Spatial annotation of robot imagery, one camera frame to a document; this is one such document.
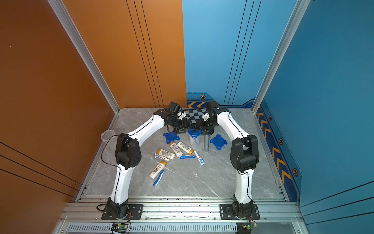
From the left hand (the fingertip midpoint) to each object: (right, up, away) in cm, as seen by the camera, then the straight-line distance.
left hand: (193, 127), depth 92 cm
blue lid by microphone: (+18, -11, +8) cm, 22 cm away
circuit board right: (+25, -48, -22) cm, 58 cm away
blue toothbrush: (-20, -30, -8) cm, 37 cm away
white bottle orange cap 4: (-21, -25, -6) cm, 33 cm away
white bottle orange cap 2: (-5, -14, +2) cm, 15 cm away
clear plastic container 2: (-53, -5, -2) cm, 54 cm away
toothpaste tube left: (-20, -19, 0) cm, 28 cm away
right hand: (+3, -2, -1) cm, 4 cm away
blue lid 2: (+1, -3, -3) cm, 4 cm away
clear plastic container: (+1, -3, -3) cm, 4 cm away
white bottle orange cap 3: (-19, -17, +1) cm, 25 cm away
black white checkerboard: (+2, +9, +20) cm, 22 cm away
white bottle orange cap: (-9, -17, +1) cm, 19 cm away
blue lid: (-16, -7, +11) cm, 20 cm away
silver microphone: (+10, -8, +9) cm, 15 cm away
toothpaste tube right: (+6, -22, -1) cm, 23 cm away
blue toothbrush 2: (-5, -19, 0) cm, 19 cm away
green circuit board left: (-37, -50, -20) cm, 65 cm away
